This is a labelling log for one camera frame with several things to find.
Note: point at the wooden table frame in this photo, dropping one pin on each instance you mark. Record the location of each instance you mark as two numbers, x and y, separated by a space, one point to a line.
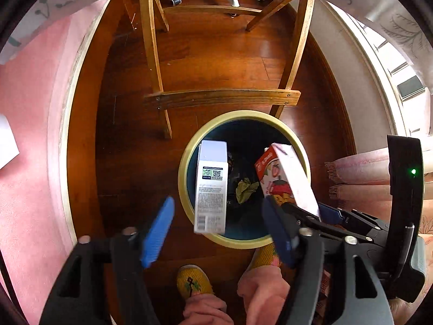
201 51

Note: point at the yellow patterned slipper right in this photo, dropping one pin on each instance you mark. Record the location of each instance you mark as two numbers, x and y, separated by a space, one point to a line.
265 256

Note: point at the pink floral curtain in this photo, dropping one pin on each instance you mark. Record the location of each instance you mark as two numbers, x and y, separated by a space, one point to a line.
362 182

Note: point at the yellow patterned slipper left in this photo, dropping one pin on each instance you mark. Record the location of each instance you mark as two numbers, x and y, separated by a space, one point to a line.
192 281

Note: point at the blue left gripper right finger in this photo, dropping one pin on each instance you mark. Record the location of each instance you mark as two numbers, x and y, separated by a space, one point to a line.
278 224

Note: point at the pink strawberry milk carton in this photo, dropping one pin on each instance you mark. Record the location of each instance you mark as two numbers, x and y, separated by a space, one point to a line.
282 177

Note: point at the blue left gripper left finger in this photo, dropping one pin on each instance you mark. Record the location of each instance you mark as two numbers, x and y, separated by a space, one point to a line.
154 238

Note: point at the crumpled yellow paper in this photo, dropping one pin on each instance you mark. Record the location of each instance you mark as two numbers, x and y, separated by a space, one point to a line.
245 189

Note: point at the yellow patterned slipper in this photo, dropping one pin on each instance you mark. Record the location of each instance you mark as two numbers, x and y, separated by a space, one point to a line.
192 281
265 256

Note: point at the white rectangular carton box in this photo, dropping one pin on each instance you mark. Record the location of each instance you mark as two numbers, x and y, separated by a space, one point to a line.
211 188

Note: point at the black gold wrapper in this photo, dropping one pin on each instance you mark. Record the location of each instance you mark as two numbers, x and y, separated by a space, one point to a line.
234 176

